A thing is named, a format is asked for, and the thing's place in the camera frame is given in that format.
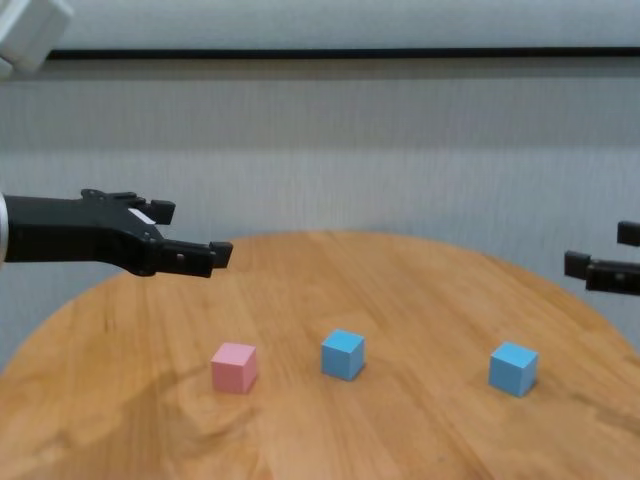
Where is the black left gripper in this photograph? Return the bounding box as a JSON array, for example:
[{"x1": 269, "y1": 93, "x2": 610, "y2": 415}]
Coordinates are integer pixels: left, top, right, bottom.
[{"x1": 3, "y1": 188, "x2": 234, "y2": 280}]

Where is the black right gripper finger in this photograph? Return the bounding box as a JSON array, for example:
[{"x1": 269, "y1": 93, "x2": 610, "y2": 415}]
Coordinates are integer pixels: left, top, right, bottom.
[
  {"x1": 617, "y1": 220, "x2": 640, "y2": 247},
  {"x1": 564, "y1": 251, "x2": 640, "y2": 296}
]

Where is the blue cube block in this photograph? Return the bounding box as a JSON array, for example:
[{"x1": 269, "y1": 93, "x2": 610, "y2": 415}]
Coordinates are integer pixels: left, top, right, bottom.
[
  {"x1": 320, "y1": 328, "x2": 366, "y2": 381},
  {"x1": 488, "y1": 341, "x2": 540, "y2": 398}
]

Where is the pink cube block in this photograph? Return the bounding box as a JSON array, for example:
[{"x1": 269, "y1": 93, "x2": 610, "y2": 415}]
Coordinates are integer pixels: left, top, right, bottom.
[{"x1": 210, "y1": 342, "x2": 258, "y2": 395}]

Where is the black wall rail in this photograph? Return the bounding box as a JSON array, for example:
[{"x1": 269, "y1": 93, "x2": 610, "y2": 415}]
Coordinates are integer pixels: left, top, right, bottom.
[{"x1": 47, "y1": 46, "x2": 640, "y2": 62}]

